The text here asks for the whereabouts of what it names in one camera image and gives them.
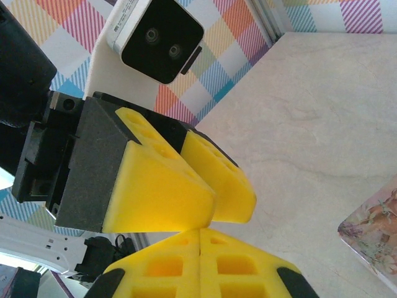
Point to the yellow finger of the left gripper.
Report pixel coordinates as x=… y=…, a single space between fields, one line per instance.
x=223 y=186
x=155 y=192

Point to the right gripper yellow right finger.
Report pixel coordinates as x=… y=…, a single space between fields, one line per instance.
x=207 y=279

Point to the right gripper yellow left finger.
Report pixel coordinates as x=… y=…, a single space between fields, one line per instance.
x=192 y=279

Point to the pink illustrated tin box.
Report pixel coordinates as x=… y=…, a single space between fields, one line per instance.
x=378 y=236

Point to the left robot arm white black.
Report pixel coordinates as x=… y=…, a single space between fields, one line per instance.
x=37 y=245

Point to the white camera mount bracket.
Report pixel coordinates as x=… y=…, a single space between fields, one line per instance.
x=102 y=77

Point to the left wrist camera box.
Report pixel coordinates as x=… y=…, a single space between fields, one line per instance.
x=161 y=40

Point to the aluminium frame post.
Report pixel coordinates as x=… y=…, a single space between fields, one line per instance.
x=266 y=18

